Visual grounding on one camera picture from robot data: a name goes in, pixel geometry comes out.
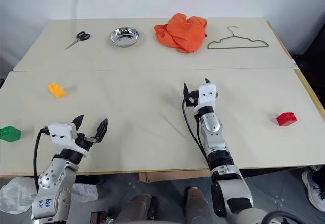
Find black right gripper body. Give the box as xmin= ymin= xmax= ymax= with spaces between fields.
xmin=184 ymin=90 xmax=200 ymax=108

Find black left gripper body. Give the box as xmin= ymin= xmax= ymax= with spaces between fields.
xmin=73 ymin=132 xmax=99 ymax=155

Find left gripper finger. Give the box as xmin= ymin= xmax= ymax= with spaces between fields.
xmin=71 ymin=114 xmax=85 ymax=134
xmin=92 ymin=118 xmax=109 ymax=144

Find yellow toy brick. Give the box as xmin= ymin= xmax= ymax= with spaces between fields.
xmin=47 ymin=82 xmax=67 ymax=99

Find small white plastic sheet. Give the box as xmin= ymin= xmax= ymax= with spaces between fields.
xmin=72 ymin=182 xmax=99 ymax=202

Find crumpled orange cloth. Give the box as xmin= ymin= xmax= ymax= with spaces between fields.
xmin=154 ymin=13 xmax=209 ymax=54

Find green toy brick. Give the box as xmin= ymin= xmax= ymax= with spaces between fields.
xmin=0 ymin=125 xmax=22 ymax=142

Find brown cardboard piece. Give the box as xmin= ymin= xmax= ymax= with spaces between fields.
xmin=138 ymin=170 xmax=212 ymax=183

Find round steel bowl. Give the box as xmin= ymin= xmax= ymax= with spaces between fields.
xmin=109 ymin=26 xmax=140 ymax=48

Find dark rounded shape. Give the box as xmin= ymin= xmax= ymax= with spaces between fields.
xmin=184 ymin=186 xmax=213 ymax=224
xmin=119 ymin=193 xmax=158 ymax=224

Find crumpled white plastic bag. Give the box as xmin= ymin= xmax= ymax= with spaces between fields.
xmin=0 ymin=176 xmax=38 ymax=215

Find red toy brick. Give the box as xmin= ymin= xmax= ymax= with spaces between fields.
xmin=276 ymin=111 xmax=298 ymax=127

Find white sneaker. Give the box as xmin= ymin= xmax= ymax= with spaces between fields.
xmin=301 ymin=170 xmax=325 ymax=210

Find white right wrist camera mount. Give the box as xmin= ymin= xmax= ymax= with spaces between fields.
xmin=194 ymin=83 xmax=218 ymax=113

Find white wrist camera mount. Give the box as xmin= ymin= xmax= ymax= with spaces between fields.
xmin=194 ymin=83 xmax=218 ymax=113
xmin=48 ymin=122 xmax=78 ymax=150

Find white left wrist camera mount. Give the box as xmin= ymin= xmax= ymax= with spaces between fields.
xmin=48 ymin=122 xmax=78 ymax=150

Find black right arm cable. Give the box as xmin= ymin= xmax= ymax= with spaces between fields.
xmin=181 ymin=98 xmax=212 ymax=164

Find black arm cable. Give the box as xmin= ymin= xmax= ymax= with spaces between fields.
xmin=32 ymin=126 xmax=51 ymax=192
xmin=181 ymin=98 xmax=212 ymax=164

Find thin wire clothes hanger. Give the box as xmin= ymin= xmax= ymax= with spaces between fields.
xmin=207 ymin=25 xmax=270 ymax=50

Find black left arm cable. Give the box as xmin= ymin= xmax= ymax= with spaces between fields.
xmin=32 ymin=126 xmax=51 ymax=192

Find black handled scissors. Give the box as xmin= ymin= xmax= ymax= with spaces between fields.
xmin=64 ymin=31 xmax=91 ymax=50

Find black looped cable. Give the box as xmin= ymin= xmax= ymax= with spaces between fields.
xmin=261 ymin=210 xmax=314 ymax=224

